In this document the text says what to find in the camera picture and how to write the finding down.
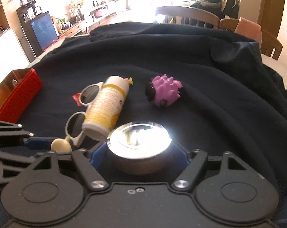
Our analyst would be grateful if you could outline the cream round knob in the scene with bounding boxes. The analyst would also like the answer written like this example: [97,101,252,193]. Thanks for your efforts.
[51,137,72,154]

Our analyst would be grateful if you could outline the red metal tin box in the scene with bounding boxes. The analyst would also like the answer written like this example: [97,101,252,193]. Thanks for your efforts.
[0,68,43,123]

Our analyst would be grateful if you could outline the white round sunglasses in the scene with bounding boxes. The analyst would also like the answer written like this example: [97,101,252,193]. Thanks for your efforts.
[65,82,104,147]

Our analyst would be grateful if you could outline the white yellow cylindrical bottle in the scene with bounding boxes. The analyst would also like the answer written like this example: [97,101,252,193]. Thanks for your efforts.
[80,76,133,141]

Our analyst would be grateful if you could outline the red orange snack packet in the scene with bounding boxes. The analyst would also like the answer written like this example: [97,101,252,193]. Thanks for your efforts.
[72,93,82,107]

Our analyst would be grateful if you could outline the purple spiky sheep toy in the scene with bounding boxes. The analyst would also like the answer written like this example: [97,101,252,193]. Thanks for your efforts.
[145,74,183,107]

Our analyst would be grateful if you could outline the dark navy table cloth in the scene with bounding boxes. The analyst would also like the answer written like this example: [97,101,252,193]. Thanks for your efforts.
[0,21,287,228]

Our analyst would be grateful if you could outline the blue fronted black cabinet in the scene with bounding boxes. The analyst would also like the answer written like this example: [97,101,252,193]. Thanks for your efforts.
[17,0,58,57]

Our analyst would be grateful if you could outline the wooden chair with slats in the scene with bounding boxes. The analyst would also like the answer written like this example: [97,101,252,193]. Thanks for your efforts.
[156,6,220,30]

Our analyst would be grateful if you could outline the low white tv console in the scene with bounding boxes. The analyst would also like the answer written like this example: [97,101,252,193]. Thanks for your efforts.
[59,0,118,40]

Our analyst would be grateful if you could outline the wooden chair at right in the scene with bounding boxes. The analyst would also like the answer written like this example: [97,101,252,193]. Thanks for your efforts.
[219,17,283,60]

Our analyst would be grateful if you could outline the pink towel on chair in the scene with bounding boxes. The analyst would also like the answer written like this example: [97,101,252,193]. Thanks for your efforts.
[234,17,262,49]

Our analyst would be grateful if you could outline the pile of dark clothes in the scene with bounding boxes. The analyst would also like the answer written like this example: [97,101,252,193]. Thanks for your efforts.
[191,0,240,19]

